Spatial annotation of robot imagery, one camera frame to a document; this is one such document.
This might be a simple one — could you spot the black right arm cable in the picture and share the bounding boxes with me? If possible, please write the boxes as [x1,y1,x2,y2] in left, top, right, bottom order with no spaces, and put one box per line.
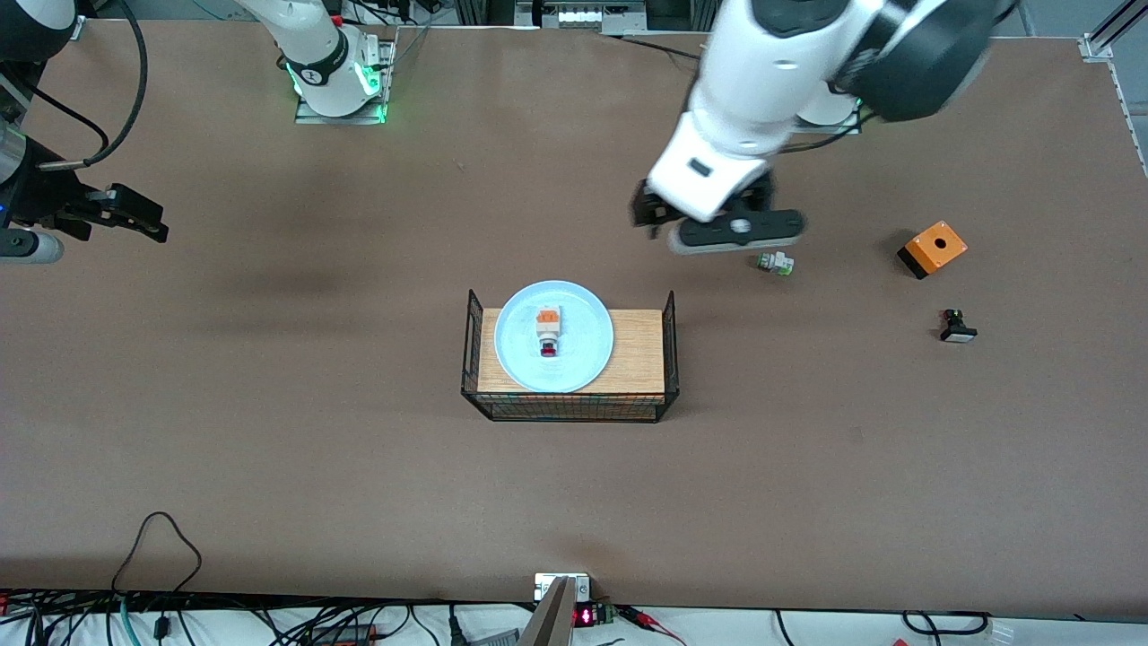
[18,0,148,173]

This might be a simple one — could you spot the grey device with white lights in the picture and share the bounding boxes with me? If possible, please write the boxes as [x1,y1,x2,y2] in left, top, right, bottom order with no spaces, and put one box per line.
[515,0,648,31]

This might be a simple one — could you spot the looped thin black cable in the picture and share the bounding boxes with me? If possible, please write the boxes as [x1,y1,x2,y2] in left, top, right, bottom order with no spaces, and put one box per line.
[111,511,204,598]

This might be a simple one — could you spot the black power adapter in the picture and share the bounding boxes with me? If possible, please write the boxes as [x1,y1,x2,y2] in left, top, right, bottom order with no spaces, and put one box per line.
[309,624,379,646]

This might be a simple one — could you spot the black cable on table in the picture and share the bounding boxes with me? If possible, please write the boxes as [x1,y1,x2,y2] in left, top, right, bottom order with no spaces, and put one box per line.
[619,32,702,63]

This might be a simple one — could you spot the metal camera mount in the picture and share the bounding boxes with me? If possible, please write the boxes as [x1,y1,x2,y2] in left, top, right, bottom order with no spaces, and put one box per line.
[518,573,591,646]

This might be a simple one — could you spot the orange button box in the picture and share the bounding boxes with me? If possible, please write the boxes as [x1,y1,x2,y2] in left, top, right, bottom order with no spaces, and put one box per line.
[898,221,969,281]

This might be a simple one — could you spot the red push button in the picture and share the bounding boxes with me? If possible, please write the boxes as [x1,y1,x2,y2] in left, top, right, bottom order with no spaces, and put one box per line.
[535,306,564,359]

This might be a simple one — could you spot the light blue plate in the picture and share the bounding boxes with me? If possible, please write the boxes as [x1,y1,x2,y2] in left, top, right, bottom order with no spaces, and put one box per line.
[493,280,615,395]

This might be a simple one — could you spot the black cable loop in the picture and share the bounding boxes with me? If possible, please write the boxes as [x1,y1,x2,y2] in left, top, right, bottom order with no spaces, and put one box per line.
[901,610,993,637]

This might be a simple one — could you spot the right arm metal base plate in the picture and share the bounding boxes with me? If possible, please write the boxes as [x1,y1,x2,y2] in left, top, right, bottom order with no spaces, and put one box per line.
[295,36,397,126]

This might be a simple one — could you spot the wire basket with wooden top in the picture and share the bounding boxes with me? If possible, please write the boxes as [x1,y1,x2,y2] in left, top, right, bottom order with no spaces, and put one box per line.
[460,289,680,424]

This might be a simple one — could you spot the red test lead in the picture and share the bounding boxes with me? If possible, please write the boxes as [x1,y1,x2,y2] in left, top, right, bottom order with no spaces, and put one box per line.
[617,606,688,646]

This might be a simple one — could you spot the aluminium frame profile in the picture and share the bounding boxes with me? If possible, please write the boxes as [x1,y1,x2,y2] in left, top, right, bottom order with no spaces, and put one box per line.
[1090,0,1148,46]

